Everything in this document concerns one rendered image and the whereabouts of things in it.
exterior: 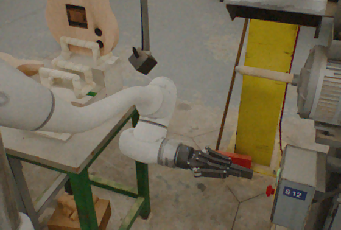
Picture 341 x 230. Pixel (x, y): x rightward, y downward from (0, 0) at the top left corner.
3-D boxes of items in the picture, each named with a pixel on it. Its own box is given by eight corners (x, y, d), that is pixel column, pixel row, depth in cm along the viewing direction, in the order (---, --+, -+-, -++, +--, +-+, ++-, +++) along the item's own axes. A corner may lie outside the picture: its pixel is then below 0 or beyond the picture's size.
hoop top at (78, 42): (101, 48, 154) (99, 41, 153) (97, 51, 152) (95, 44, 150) (63, 41, 160) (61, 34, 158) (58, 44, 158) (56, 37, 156)
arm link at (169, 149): (158, 170, 113) (175, 175, 112) (157, 149, 108) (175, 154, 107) (168, 153, 121) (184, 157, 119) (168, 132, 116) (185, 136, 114)
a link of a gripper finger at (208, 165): (196, 156, 110) (194, 159, 109) (230, 165, 106) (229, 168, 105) (195, 165, 112) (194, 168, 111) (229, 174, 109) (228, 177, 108)
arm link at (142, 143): (153, 165, 108) (165, 125, 111) (109, 153, 113) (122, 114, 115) (163, 168, 118) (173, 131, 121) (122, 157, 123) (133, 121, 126)
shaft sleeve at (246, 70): (291, 83, 119) (291, 83, 122) (293, 74, 118) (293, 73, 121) (239, 74, 124) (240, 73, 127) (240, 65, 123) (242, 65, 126)
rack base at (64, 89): (108, 102, 163) (105, 85, 158) (87, 121, 150) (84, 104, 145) (58, 90, 171) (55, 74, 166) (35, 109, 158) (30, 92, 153)
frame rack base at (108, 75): (123, 87, 175) (120, 56, 165) (107, 103, 163) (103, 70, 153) (77, 77, 182) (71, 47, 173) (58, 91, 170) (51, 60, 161)
